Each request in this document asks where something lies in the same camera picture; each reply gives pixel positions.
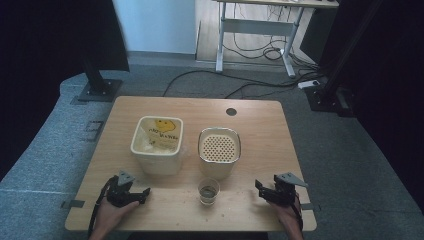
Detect grey tape strip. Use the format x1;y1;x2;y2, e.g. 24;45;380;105
299;202;322;212
60;199;86;210

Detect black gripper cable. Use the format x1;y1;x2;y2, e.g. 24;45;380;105
292;195;305;232
87;175;119;238

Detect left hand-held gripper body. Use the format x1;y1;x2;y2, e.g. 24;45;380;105
106;170;142;209

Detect black floor cable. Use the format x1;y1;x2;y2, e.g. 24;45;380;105
162;68;321;100

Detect cream square plastic bin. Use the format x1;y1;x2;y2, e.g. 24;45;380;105
130;115;185;177

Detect cream container with perforated insert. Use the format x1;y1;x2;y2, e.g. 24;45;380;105
197;126;242;180

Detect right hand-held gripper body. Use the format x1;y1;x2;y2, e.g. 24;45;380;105
265;171;309;207

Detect bundle of black desk cables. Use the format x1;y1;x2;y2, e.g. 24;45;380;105
222;2;318;69

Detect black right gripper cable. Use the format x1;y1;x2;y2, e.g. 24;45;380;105
292;195;305;232

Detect white metal frame desk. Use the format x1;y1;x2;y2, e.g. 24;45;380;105
213;0;340;80

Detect black stand with base plate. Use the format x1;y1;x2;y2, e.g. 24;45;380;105
303;0;388;118
76;56;124;104

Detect person's left hand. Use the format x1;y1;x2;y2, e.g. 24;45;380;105
94;197;141;235

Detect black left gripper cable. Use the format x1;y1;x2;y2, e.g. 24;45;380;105
87;175;119;238

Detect clear bag with yellow print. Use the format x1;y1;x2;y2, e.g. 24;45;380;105
134;117;182;155

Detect black curtain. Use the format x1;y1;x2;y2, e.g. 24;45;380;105
301;0;424;214
0;0;131;183

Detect clear glass cup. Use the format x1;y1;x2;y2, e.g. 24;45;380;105
197;177;221;206

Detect person's right hand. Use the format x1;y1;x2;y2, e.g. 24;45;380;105
268;195;304;234

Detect white power strip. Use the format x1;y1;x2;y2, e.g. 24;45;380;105
297;79;321;90

